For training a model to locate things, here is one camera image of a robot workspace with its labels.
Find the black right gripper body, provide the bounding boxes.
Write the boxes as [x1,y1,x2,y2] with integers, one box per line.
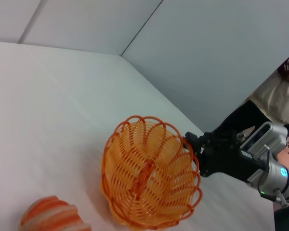
[199,129,268,184]

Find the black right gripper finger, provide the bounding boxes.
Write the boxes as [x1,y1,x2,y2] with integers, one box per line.
[184,131,205,155]
[197,150,211,178]

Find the orange plastic wire basket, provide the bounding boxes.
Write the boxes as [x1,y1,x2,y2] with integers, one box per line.
[100,115,204,230]

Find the black background object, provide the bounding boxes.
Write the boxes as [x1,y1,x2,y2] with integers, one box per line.
[213,99,273,145]

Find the person in beige top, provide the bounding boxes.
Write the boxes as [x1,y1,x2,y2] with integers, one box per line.
[249,48,289,125]

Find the black robot torso part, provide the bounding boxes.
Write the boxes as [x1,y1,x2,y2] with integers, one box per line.
[274,206,289,231]

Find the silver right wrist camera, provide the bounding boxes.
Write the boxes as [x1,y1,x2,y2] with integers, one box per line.
[239,121,289,167]

